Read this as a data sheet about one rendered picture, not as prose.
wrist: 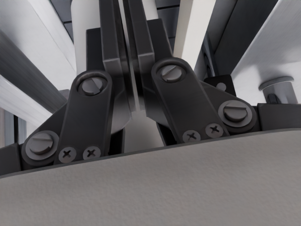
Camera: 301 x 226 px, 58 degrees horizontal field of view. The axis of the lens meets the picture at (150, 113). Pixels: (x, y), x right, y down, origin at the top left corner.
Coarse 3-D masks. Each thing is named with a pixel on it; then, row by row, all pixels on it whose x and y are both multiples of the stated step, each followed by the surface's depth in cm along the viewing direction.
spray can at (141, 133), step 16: (80, 0) 15; (96, 0) 14; (144, 0) 15; (80, 16) 14; (96, 16) 14; (80, 32) 14; (80, 48) 14; (128, 48) 13; (80, 64) 14; (144, 112) 12; (128, 128) 12; (144, 128) 12; (128, 144) 12; (144, 144) 12; (160, 144) 12
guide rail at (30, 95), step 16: (0, 32) 7; (0, 48) 7; (16, 48) 8; (0, 64) 7; (16, 64) 8; (32, 64) 9; (0, 80) 7; (16, 80) 8; (32, 80) 9; (48, 80) 10; (0, 96) 8; (16, 96) 8; (32, 96) 8; (48, 96) 10; (16, 112) 9; (32, 112) 10; (48, 112) 10
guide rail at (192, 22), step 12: (192, 0) 13; (204, 0) 13; (180, 12) 16; (192, 12) 13; (204, 12) 13; (180, 24) 16; (192, 24) 14; (204, 24) 14; (180, 36) 17; (192, 36) 15; (180, 48) 18; (192, 48) 17; (192, 60) 18
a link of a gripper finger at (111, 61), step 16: (112, 0) 10; (112, 16) 9; (96, 32) 10; (112, 32) 9; (96, 48) 10; (112, 48) 8; (96, 64) 9; (112, 64) 8; (128, 64) 10; (112, 80) 9; (128, 80) 9; (128, 96) 10; (64, 112) 8; (128, 112) 9; (48, 128) 8; (112, 128) 9; (32, 144) 7; (48, 144) 7; (32, 160) 7; (48, 160) 7
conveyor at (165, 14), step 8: (56, 0) 16; (64, 0) 16; (160, 0) 17; (168, 0) 18; (176, 0) 18; (56, 8) 17; (64, 8) 17; (160, 8) 18; (168, 8) 18; (176, 8) 18; (64, 16) 17; (160, 16) 19; (168, 16) 19; (176, 16) 19; (64, 24) 18; (168, 24) 20; (176, 24) 20; (72, 32) 19; (168, 32) 21
